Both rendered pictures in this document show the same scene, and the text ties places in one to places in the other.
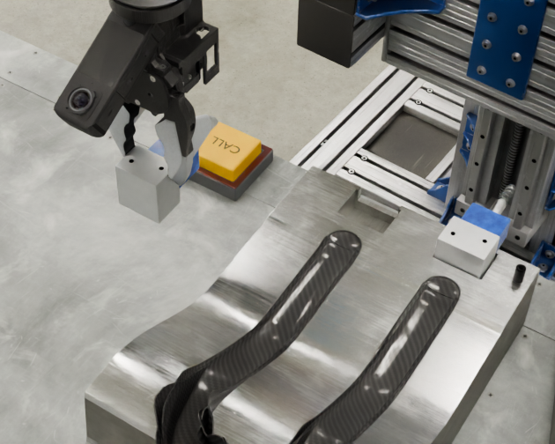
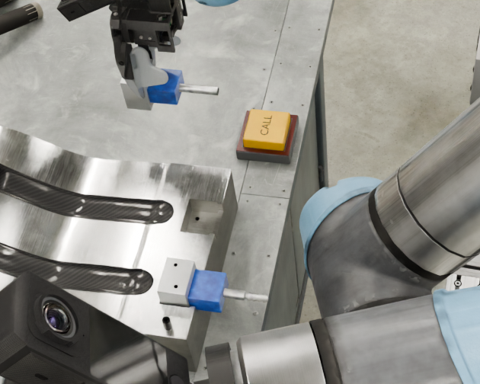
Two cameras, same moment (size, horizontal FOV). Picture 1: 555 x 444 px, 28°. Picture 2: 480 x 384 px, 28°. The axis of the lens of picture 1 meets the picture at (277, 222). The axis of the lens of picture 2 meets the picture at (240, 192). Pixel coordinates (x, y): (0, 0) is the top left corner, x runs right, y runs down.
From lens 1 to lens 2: 108 cm
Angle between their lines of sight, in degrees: 48
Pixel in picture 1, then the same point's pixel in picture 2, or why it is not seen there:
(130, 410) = not seen: outside the picture
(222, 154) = (255, 127)
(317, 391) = (20, 237)
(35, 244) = not seen: hidden behind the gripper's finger
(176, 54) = (131, 14)
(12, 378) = (46, 114)
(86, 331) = (92, 131)
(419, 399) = not seen: hidden behind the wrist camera
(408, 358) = (78, 283)
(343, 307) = (106, 232)
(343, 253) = (155, 216)
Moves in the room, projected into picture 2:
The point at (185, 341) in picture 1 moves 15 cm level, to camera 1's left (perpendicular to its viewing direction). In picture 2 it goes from (28, 155) to (8, 82)
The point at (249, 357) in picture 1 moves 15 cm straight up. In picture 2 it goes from (40, 196) to (8, 123)
